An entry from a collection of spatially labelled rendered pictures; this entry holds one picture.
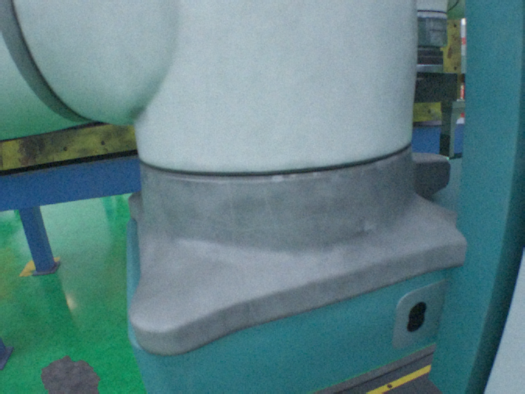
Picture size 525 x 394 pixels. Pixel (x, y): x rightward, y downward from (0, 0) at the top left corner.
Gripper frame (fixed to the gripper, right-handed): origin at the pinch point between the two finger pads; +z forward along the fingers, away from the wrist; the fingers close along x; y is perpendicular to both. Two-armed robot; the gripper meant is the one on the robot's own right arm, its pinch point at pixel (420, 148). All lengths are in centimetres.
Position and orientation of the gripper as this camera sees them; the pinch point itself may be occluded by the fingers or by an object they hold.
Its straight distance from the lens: 68.7
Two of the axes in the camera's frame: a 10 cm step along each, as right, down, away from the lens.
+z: 0.7, 9.4, 3.2
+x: 9.4, -1.7, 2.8
